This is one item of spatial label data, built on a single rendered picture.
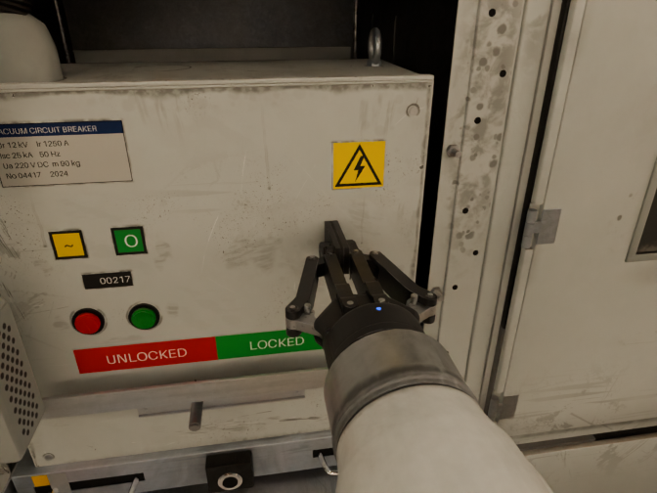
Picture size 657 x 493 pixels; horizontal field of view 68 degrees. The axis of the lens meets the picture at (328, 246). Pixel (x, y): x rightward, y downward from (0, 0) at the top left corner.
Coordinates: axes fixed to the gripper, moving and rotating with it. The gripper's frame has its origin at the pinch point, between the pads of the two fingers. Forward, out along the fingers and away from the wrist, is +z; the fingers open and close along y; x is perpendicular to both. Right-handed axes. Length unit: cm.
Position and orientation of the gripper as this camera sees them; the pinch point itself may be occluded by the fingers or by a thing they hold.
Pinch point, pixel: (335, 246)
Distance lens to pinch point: 51.3
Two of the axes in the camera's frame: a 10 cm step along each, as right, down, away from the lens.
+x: 0.0, -9.0, -4.4
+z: -1.5, -4.4, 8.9
